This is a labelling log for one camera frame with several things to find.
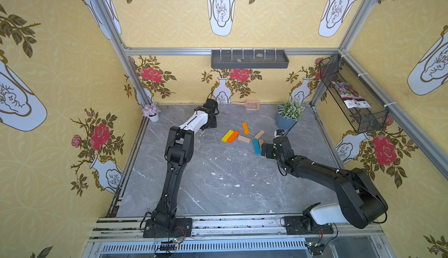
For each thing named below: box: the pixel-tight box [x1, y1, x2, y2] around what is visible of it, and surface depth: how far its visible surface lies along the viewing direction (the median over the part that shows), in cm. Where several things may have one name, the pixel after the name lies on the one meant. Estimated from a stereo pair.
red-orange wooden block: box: [226, 130, 240, 144], surface depth 105 cm
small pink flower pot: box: [141, 102, 161, 122], surface depth 108 cm
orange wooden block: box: [242, 121, 250, 135], surface depth 109 cm
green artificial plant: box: [277, 93, 306, 121], surface depth 100 cm
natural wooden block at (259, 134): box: [254, 129, 265, 140], surface depth 108 cm
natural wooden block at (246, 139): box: [237, 134, 251, 144], surface depth 105 cm
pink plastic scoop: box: [232, 99, 260, 111], surface depth 123 cm
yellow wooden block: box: [221, 129, 234, 143], surface depth 105 cm
